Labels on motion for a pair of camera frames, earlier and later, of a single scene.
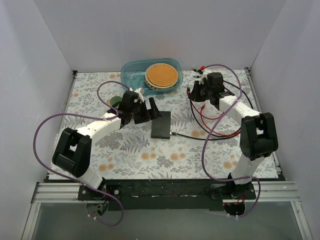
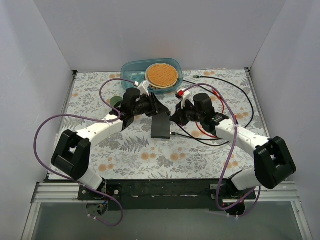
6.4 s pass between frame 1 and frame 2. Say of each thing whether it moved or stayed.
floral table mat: stayed
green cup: stayed
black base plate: stayed
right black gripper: moved
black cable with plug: moved
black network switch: stayed
